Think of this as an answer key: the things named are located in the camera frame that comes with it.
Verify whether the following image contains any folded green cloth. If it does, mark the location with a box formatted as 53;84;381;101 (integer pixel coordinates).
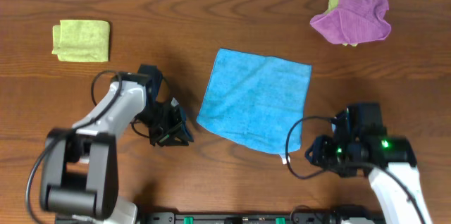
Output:
51;20;110;63

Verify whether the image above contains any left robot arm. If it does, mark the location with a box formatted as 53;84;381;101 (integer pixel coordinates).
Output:
33;66;193;223

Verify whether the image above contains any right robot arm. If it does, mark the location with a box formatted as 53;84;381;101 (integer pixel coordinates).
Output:
305;135;432;223

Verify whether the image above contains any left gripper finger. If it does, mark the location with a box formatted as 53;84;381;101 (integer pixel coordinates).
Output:
171;98;194;143
155;132;189;147

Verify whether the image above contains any crumpled green cloth under purple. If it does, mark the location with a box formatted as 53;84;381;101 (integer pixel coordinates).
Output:
311;0;359;46

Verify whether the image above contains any black cable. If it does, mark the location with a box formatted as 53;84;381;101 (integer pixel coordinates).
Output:
25;70;170;224
284;115;429;224

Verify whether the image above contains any left black cable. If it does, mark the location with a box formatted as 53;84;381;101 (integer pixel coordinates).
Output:
25;70;170;224

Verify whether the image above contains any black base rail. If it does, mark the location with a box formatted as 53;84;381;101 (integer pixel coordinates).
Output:
137;211;385;224

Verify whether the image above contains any right black cable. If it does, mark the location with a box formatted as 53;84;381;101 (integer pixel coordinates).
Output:
284;115;429;224

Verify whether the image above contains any blue cloth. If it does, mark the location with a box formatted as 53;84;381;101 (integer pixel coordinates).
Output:
197;49;312;156

